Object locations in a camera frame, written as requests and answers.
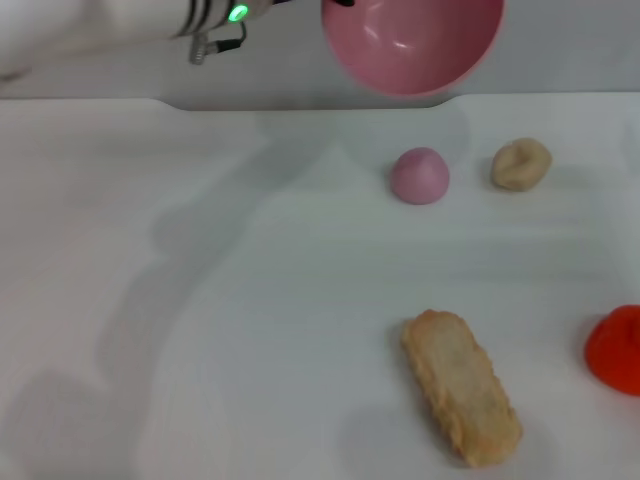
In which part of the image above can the pink round bun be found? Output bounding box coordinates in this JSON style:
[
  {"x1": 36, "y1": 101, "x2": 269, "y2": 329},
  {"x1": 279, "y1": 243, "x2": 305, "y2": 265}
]
[{"x1": 389, "y1": 146, "x2": 451, "y2": 206}]

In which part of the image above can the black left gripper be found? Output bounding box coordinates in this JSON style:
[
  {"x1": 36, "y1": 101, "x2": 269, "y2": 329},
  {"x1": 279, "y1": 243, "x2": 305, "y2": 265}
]
[{"x1": 269, "y1": 0, "x2": 356, "y2": 8}]

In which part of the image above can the pink bowl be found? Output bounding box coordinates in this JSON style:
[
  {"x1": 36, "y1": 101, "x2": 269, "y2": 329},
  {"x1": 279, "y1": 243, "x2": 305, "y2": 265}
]
[{"x1": 321, "y1": 0, "x2": 506, "y2": 97}]

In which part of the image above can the red bun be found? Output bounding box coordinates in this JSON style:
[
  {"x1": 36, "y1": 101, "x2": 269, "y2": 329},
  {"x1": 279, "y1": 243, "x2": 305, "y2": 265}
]
[{"x1": 584, "y1": 305, "x2": 640, "y2": 397}]

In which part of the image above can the cream folded bun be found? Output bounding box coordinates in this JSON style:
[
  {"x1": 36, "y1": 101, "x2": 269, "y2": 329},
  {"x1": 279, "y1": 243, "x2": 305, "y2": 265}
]
[{"x1": 489, "y1": 138, "x2": 554, "y2": 192}]

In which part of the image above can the orange striped bread loaf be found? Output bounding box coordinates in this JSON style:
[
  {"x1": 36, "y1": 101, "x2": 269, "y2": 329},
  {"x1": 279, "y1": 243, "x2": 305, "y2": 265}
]
[{"x1": 399, "y1": 308, "x2": 524, "y2": 469}]

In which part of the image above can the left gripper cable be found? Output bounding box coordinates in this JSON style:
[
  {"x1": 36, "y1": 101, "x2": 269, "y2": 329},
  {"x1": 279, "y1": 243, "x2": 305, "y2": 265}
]
[{"x1": 188, "y1": 23, "x2": 248, "y2": 65}]

